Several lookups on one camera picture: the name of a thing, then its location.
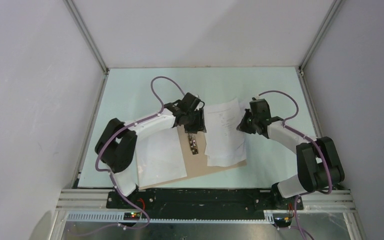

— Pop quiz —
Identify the left corner aluminium post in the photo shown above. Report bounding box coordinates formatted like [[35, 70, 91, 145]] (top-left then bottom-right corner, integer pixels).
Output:
[[63, 0, 109, 75]]

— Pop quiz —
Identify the white paper sheet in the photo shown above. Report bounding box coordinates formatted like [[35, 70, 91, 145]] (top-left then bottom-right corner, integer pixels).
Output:
[[136, 128, 187, 189]]

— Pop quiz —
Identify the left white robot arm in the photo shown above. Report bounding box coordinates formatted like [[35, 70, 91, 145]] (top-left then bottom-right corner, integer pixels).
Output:
[[94, 92, 206, 208]]

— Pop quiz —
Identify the brown cardboard folder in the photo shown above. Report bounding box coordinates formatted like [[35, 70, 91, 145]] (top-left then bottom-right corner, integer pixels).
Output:
[[138, 126, 247, 190]]

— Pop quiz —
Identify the aluminium frame rail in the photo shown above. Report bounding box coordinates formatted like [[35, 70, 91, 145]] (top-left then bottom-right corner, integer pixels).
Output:
[[57, 188, 357, 223]]

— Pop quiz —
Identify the left circuit board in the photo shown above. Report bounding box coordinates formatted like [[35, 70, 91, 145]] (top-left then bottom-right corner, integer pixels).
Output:
[[123, 212, 142, 221]]

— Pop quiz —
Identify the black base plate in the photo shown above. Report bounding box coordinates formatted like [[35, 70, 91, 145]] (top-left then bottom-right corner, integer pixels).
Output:
[[106, 188, 304, 221]]

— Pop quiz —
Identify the circuit board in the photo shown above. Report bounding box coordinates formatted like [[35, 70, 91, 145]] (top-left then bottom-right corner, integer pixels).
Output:
[[273, 217, 292, 228], [123, 212, 142, 221]]

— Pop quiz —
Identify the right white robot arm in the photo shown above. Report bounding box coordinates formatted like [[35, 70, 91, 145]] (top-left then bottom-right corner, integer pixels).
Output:
[[236, 98, 345, 209]]

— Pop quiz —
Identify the metal folder clip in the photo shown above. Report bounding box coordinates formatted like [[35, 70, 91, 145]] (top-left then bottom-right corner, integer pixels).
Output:
[[187, 133, 199, 155]]

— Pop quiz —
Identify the right circuit board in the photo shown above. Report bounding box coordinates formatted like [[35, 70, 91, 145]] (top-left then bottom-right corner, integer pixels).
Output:
[[273, 217, 292, 228]]

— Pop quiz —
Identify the corner aluminium post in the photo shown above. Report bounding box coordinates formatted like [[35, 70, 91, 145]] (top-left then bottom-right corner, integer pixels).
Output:
[[298, 0, 345, 71], [63, 0, 109, 75]]

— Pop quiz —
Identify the right corner aluminium post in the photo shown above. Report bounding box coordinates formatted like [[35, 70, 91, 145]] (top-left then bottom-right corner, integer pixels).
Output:
[[298, 0, 345, 71]]

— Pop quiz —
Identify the printed paper sheet stack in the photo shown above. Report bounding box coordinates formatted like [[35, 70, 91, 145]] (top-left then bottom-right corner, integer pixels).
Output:
[[204, 98, 247, 167]]

